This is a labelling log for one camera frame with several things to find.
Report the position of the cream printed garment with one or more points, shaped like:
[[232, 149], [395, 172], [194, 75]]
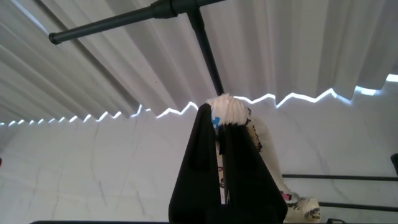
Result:
[[230, 109]]

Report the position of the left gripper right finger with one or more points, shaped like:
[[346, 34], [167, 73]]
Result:
[[248, 180]]

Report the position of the white curtain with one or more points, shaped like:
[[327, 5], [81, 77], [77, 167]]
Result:
[[93, 77]]

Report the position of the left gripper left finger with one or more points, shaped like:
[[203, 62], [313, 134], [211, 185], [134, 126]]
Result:
[[196, 174]]

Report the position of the black clothes rack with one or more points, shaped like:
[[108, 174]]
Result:
[[205, 46]]

